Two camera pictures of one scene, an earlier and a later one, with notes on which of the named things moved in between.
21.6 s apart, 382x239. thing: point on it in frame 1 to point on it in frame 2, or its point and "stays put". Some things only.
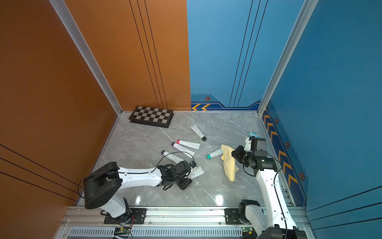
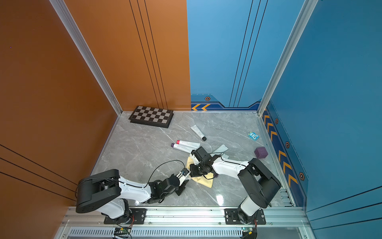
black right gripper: x=236 y=155 to x=193 y=173
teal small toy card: x=252 y=134 stays put
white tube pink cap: x=189 y=144 stays put
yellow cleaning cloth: x=229 y=163 to x=206 y=179
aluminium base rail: x=87 y=223 stays put
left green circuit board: x=122 y=232 stays put
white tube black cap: x=199 y=132 stays put
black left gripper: x=187 y=182 to x=182 y=187
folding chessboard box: x=152 y=116 stays put
